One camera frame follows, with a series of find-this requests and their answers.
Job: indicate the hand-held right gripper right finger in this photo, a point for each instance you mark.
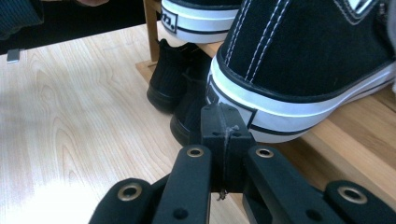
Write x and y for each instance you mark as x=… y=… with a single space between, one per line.
x=238 y=140

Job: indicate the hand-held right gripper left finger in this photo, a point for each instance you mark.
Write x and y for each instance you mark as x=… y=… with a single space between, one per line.
x=216 y=133

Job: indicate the black shoe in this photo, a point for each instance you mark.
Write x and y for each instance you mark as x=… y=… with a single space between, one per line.
x=169 y=81
x=190 y=115

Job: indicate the black white canvas sneaker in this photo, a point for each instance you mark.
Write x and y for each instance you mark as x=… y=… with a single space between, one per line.
x=311 y=56
x=202 y=25

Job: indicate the wooden shoe rack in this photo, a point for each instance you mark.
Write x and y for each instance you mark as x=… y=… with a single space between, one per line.
x=358 y=140

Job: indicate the tape piece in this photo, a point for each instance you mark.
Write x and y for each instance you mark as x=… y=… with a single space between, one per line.
x=13 y=55

